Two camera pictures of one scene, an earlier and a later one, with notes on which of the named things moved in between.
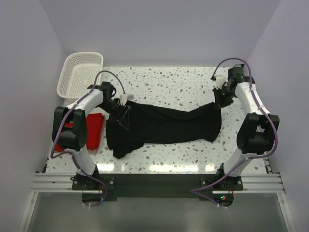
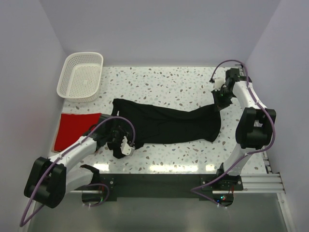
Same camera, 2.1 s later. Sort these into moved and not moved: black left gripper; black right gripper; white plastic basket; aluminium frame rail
Moved: black left gripper
Not moved: white plastic basket; aluminium frame rail; black right gripper
